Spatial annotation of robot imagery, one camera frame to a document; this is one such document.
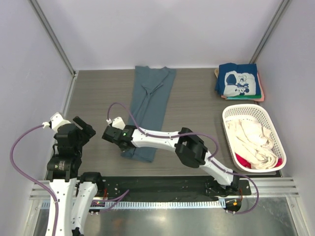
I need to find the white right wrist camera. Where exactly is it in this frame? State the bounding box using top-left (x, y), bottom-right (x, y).
top-left (106, 117), bottom-right (125, 130)

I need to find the grey-blue t shirt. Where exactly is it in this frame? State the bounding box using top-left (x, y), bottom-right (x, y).
top-left (120, 65), bottom-right (177, 163)

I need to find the aluminium left corner post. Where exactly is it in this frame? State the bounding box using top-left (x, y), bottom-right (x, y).
top-left (28, 0), bottom-right (75, 77)

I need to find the cream white t shirt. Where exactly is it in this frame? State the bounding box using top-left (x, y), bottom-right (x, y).
top-left (226, 119), bottom-right (279, 170)

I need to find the aluminium front rail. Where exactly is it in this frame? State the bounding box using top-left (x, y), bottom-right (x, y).
top-left (29, 178), bottom-right (300, 200)

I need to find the beige folded t shirt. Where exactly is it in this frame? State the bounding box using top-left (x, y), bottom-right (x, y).
top-left (214, 68), bottom-right (219, 78)

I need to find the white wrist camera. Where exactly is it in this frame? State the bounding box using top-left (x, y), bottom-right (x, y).
top-left (42, 112), bottom-right (70, 133)
top-left (106, 117), bottom-right (125, 130)

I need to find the blue printed folded t shirt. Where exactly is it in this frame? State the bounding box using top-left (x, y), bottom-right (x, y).
top-left (215, 63), bottom-right (261, 97)

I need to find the white slotted cable duct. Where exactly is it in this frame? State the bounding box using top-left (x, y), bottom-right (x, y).
top-left (40, 199), bottom-right (226, 210)

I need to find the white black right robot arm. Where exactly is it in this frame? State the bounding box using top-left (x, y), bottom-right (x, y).
top-left (102, 124), bottom-right (240, 196)

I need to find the aluminium corner post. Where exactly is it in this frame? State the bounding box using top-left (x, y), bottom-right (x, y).
top-left (28, 0), bottom-right (75, 77)
top-left (249, 0), bottom-right (292, 64)

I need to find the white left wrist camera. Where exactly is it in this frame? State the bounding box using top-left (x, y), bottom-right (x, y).
top-left (42, 112), bottom-right (70, 133)

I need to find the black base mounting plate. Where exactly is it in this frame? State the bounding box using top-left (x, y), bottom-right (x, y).
top-left (103, 176), bottom-right (252, 197)

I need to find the red t shirt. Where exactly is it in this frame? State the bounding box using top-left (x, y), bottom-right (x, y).
top-left (235, 154), bottom-right (283, 169)

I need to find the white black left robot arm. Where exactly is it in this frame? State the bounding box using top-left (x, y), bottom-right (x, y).
top-left (46, 113), bottom-right (104, 236)

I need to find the white plastic laundry basket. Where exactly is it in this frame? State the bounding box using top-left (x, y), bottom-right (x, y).
top-left (222, 103), bottom-right (287, 173)

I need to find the aluminium right corner post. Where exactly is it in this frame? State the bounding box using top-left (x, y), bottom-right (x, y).
top-left (249, 0), bottom-right (292, 64)

